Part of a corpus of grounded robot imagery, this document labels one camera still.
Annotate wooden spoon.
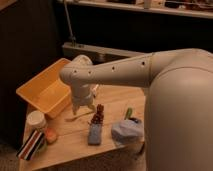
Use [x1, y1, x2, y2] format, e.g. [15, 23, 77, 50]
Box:
[64, 111, 94, 122]

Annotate grey lamp pole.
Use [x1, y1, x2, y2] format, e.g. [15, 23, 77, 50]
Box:
[63, 0, 76, 46]

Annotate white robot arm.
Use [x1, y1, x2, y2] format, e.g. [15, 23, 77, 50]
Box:
[60, 49, 213, 171]

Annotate yellow plastic tray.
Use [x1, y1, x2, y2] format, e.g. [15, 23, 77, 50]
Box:
[16, 58, 71, 118]

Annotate small orange apple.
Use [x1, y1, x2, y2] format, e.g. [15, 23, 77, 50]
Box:
[45, 128, 57, 144]

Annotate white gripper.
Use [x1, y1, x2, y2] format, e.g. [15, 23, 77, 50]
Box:
[70, 55, 96, 115]

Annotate wooden wall shelf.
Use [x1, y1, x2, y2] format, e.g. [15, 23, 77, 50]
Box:
[57, 0, 213, 19]

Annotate blue rectangular sponge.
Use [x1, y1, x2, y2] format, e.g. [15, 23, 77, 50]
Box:
[88, 124, 102, 145]

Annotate blue crumpled cloth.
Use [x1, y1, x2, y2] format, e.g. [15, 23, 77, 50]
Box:
[111, 119, 144, 146]

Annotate green marker pen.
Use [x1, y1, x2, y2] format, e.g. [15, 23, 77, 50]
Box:
[124, 107, 133, 120]

